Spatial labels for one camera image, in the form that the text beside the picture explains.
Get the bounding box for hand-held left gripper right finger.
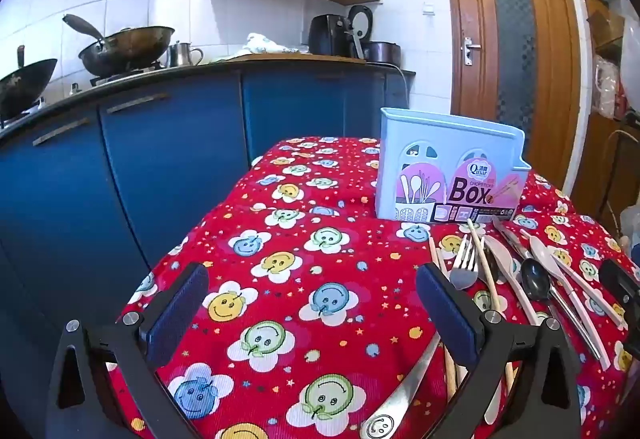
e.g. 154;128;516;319
415;263;596;439

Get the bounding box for beige chopstick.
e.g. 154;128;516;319
466;218;518;392
428;236;458;397

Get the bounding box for white plastic chopstick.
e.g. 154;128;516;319
519;228;613;372

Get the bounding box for large wok with handle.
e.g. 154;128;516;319
62;14;176;77

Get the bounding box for wooden shelf unit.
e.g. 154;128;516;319
567;0;640;230

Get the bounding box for red smiley flower tablecloth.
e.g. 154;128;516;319
107;136;640;439

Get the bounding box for white cloth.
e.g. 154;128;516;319
230;33;299;58

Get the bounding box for dark wok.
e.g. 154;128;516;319
0;46;58;120

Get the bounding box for blue kitchen counter cabinet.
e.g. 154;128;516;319
0;56;417;370

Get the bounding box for white plastic knife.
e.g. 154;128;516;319
484;235;541;326

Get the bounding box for metal fork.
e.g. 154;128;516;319
360;236;480;439

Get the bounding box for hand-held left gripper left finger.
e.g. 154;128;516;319
45;263;210;439

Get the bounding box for gas stove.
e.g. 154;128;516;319
90;61;167;88

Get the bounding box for black spoon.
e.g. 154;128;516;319
521;258;568;332

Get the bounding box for cardboard box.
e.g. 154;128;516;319
586;11;626;47

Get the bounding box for metal knife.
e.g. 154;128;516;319
491;215;603;362

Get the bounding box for clear bags of goods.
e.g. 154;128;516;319
592;56;628;114

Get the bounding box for wooden board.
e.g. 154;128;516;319
222;53;368;65

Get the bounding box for white plastic bag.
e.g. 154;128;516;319
620;16;640;112

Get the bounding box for light blue utensil holder box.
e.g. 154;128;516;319
374;107;532;225

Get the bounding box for metal pitcher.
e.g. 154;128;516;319
167;42;204;68

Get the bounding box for black air fryer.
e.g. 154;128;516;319
308;15;352;56

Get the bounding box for metal door handle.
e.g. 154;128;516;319
462;37;482;66

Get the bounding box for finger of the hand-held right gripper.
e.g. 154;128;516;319
599;259;640;315

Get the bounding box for wooden door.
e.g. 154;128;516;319
438;0;583;200

